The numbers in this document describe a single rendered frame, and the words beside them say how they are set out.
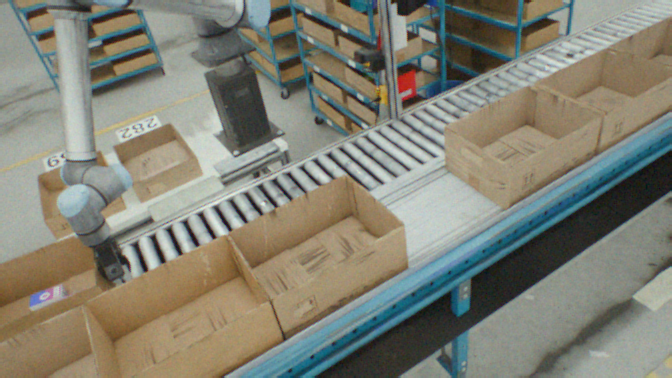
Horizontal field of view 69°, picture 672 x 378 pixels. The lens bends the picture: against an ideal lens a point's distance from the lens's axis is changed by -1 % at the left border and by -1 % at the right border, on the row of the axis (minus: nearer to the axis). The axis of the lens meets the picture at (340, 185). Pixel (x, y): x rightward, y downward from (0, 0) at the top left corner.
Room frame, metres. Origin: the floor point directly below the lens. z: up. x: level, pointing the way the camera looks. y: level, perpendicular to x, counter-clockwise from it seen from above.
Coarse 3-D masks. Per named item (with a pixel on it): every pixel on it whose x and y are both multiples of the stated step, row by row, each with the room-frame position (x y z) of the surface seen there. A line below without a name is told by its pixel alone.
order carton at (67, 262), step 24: (72, 240) 1.30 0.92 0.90; (0, 264) 1.22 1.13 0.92; (24, 264) 1.24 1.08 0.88; (48, 264) 1.26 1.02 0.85; (72, 264) 1.28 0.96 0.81; (96, 264) 1.14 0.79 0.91; (0, 288) 1.21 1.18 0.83; (24, 288) 1.23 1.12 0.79; (48, 288) 1.24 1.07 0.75; (72, 288) 1.22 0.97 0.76; (96, 288) 1.05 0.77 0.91; (0, 312) 1.17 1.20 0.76; (24, 312) 1.15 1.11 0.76; (48, 312) 1.00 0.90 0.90; (0, 336) 0.95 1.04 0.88
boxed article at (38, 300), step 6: (54, 288) 1.19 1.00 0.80; (60, 288) 1.18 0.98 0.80; (36, 294) 1.18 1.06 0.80; (42, 294) 1.17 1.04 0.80; (48, 294) 1.17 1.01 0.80; (54, 294) 1.16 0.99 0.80; (60, 294) 1.16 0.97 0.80; (66, 294) 1.19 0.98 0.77; (30, 300) 1.15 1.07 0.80; (36, 300) 1.15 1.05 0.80; (42, 300) 1.14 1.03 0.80; (48, 300) 1.14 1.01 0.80; (54, 300) 1.14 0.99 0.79; (30, 306) 1.13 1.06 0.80; (36, 306) 1.13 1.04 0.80; (42, 306) 1.13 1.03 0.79
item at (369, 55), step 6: (366, 48) 1.96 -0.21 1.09; (372, 48) 1.95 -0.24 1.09; (354, 54) 1.95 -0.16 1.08; (360, 54) 1.92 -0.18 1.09; (366, 54) 1.92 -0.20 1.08; (372, 54) 1.93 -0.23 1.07; (378, 54) 1.94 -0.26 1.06; (360, 60) 1.91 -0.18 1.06; (366, 60) 1.92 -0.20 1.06; (372, 60) 1.93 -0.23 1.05; (378, 60) 1.96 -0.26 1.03; (372, 66) 1.94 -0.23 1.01
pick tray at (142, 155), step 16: (160, 128) 2.08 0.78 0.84; (128, 144) 2.01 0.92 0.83; (144, 144) 2.04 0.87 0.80; (160, 144) 2.06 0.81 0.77; (176, 144) 2.05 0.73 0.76; (128, 160) 1.98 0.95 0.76; (144, 160) 1.96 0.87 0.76; (160, 160) 1.93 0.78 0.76; (176, 160) 1.91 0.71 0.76; (192, 160) 1.75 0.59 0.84; (144, 176) 1.82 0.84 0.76; (160, 176) 1.69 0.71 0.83; (176, 176) 1.71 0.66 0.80; (192, 176) 1.74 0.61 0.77; (144, 192) 1.65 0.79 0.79; (160, 192) 1.68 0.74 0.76
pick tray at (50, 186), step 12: (60, 168) 1.89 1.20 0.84; (48, 180) 1.86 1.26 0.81; (60, 180) 1.88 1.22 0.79; (48, 192) 1.84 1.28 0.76; (60, 192) 1.82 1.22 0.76; (48, 204) 1.72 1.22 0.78; (120, 204) 1.62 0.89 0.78; (48, 216) 1.61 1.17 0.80; (60, 216) 1.53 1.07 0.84; (108, 216) 1.59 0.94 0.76; (60, 228) 1.52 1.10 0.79; (72, 228) 1.53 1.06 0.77
